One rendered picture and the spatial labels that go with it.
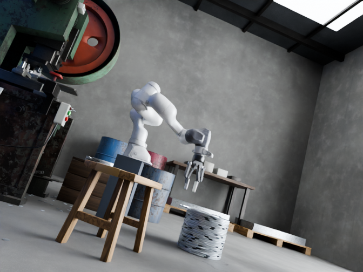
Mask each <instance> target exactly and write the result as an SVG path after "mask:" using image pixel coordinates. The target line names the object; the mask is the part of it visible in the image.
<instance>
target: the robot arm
mask: <svg viewBox="0 0 363 272"><path fill-rule="evenodd" d="M131 105H132V107H133V109H132V110H131V111H130V118H131V120H132V122H133V131H132V135H131V138H130V140H129V142H128V145H127V148H126V150H125V152H124V153H123V155H124V156H126V157H129V158H133V159H136V160H140V161H142V162H143V163H144V164H147V165H150V166H152V163H151V162H150V160H151V156H150V155H149V153H148V151H147V150H146V147H147V144H146V143H145V142H146V138H147V135H148V133H147V130H146V129H145V128H144V127H143V125H144V124H147V125H151V126H159V125H160V124H161V123H162V121H163V120H164V121H165V122H166V123H167V124H168V125H169V126H170V128H171V129H172V130H173V131H174V133H175V134H176V135H177V137H178V139H179V141H180V142H181V143H182V144H184V145H187V144H195V147H194V150H192V151H193V153H194V155H193V158H192V161H191V162H189V161H188V162H187V167H186V170H185V173H184V177H185V178H186V179H185V186H184V189H187V187H188V185H189V181H190V179H189V177H190V176H191V174H192V172H193V171H194V170H195V169H196V181H195V182H194V186H193V190H192V191H193V192H196V188H197V187H198V184H199V182H202V180H203V175H204V170H205V167H203V162H204V159H205V158H204V157H209V158H213V154H212V153H211V152H209V151H208V146H209V144H210V139H211V131H210V130H209V129H206V128H198V129H195V128H193V129H189V130H186V129H184V128H183V127H182V126H181V125H180V123H179V122H177V121H176V114H177V109H176V108H175V106H174V105H173V104H172V103H171V102H170V101H169V100H168V99H167V98H166V97H165V96H163V95H162V94H161V93H160V87H159V85H158V84H157V83H155V82H153V81H150V82H148V83H146V85H145V86H143V87H142V88H141V89H136V90H133V91H132V93H131ZM191 165H192V166H191ZM190 167H191V169H190ZM200 169H201V170H200Z"/></svg>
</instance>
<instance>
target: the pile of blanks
mask: <svg viewBox="0 0 363 272"><path fill-rule="evenodd" d="M228 226H229V222H225V221H222V220H218V219H214V218H212V217H209V216H205V215H202V214H199V213H196V212H193V211H191V210H188V209H187V211H186V214H185V218H184V222H183V225H182V228H181V232H180V235H179V239H178V243H177V246H178V247H179V248H181V249H183V250H185V251H187V252H189V253H191V254H194V255H197V256H200V257H203V258H206V259H210V260H220V258H221V255H222V252H223V251H222V250H223V247H224V243H225V240H226V236H227V230H228Z"/></svg>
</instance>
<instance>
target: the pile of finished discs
mask: <svg viewBox="0 0 363 272"><path fill-rule="evenodd" d="M85 160H90V161H94V162H98V163H101V164H105V165H108V166H112V167H113V163H110V162H107V161H104V160H101V159H97V158H94V157H90V156H86V158H85Z"/></svg>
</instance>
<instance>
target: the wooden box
mask: <svg viewBox="0 0 363 272"><path fill-rule="evenodd" d="M74 159H75V160H74ZM84 161H85V160H83V159H80V158H77V157H73V159H72V161H71V164H70V166H69V169H68V173H66V176H65V179H64V181H63V184H62V187H61V188H60V191H59V194H58V196H57V200H59V201H63V202H66V203H70V204H72V205H74V203H75V201H76V199H77V198H78V196H79V194H80V192H81V190H82V188H83V186H84V184H85V182H86V180H87V178H88V176H89V174H90V172H91V171H92V169H91V168H87V167H84V166H83V165H84ZM109 176H110V175H109V174H106V173H103V172H102V173H101V175H100V177H99V179H98V181H97V183H96V185H95V187H94V189H93V191H92V193H91V195H90V197H89V199H88V201H87V203H86V205H85V207H84V208H86V209H89V210H93V211H95V212H96V211H97V209H98V206H99V204H100V201H101V199H102V196H103V193H104V190H105V187H106V184H107V181H108V179H109Z"/></svg>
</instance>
